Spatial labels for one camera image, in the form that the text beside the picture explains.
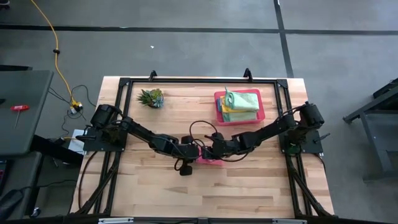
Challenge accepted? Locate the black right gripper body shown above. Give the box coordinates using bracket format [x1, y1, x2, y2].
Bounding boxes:
[211, 132, 243, 160]

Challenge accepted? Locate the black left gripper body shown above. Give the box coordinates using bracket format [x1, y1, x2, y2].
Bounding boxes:
[167, 135, 200, 177]

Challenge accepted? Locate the pink microfiber towel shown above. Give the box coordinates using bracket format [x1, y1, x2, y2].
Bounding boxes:
[195, 154, 224, 167]

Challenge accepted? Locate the yellow microfiber towel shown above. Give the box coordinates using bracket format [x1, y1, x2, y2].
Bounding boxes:
[219, 95, 259, 114]

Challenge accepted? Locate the pink plastic bin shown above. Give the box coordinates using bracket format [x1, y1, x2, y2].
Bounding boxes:
[213, 88, 266, 127]

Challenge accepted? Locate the potted succulent plant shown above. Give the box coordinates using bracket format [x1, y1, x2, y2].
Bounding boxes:
[136, 88, 165, 110]

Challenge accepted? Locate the white paper sheet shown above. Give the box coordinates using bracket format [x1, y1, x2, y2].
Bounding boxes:
[67, 129, 88, 155]

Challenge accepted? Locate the black equipment stand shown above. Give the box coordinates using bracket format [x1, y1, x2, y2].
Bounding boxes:
[29, 133, 85, 167]

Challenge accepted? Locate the black metal desk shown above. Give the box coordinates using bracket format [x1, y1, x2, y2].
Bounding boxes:
[341, 77, 398, 182]

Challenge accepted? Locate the grey side table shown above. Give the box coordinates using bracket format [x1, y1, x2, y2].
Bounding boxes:
[0, 70, 54, 156]

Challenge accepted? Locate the black aluminium table frame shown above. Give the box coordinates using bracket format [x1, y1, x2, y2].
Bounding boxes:
[71, 68, 335, 224]

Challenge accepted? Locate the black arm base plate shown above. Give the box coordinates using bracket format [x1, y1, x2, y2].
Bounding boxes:
[278, 129, 324, 155]
[83, 127, 129, 153]

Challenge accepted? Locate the black floor cable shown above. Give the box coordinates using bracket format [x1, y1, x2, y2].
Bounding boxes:
[48, 83, 97, 138]

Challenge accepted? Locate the yellow power cable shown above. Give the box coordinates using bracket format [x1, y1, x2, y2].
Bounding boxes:
[30, 0, 84, 114]

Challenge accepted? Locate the red-handled hex key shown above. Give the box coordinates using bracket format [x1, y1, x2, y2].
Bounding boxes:
[10, 105, 30, 130]

